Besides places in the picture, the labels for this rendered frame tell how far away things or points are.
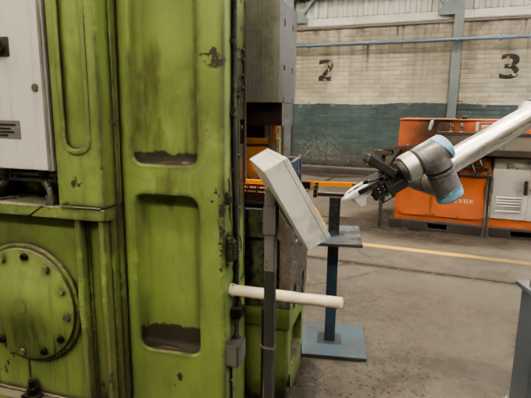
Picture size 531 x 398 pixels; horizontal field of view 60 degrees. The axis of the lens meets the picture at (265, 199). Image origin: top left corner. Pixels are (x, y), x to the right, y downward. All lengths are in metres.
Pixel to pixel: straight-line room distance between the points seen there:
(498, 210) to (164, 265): 4.26
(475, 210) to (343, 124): 4.77
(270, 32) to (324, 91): 7.95
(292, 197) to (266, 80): 0.70
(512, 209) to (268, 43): 4.13
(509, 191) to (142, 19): 4.45
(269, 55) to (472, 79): 7.80
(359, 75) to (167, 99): 8.04
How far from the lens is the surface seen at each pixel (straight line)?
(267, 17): 1.96
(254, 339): 2.22
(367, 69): 9.70
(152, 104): 1.89
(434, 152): 1.53
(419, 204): 5.58
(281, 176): 1.34
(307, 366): 2.60
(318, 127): 9.89
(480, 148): 1.81
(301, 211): 1.37
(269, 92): 1.92
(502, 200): 5.57
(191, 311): 2.00
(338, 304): 1.79
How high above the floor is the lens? 1.34
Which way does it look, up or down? 11 degrees down
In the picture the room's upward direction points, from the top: 1 degrees clockwise
